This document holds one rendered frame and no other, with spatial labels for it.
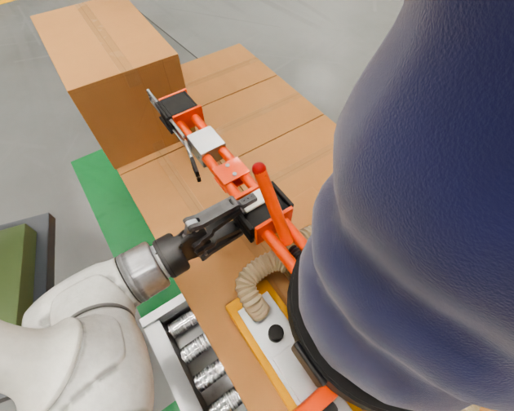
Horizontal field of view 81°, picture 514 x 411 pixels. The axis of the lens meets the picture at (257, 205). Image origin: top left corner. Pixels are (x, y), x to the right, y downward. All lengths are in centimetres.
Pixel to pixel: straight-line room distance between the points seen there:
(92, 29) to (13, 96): 183
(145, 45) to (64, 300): 104
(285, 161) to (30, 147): 192
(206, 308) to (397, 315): 50
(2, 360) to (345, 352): 32
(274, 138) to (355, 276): 131
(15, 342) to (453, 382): 37
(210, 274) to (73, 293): 27
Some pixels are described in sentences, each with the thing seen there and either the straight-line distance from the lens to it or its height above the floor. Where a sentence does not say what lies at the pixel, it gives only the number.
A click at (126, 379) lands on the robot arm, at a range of 40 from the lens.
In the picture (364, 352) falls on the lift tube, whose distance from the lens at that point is 26.
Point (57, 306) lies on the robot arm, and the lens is 53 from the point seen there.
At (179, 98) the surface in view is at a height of 110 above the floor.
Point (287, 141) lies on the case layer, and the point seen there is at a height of 54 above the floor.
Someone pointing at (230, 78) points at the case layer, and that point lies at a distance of 183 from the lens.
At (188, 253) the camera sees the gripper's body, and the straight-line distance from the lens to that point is 56.
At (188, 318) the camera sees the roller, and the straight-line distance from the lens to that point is 107.
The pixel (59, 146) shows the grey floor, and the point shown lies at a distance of 260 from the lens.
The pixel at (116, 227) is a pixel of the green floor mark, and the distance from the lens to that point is 197.
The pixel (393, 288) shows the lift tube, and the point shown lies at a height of 142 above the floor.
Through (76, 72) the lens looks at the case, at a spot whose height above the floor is 94.
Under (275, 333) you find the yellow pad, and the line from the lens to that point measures 58.
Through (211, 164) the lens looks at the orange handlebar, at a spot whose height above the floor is 109.
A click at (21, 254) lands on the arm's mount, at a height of 81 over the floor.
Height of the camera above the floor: 157
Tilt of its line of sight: 57 degrees down
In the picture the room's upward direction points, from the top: straight up
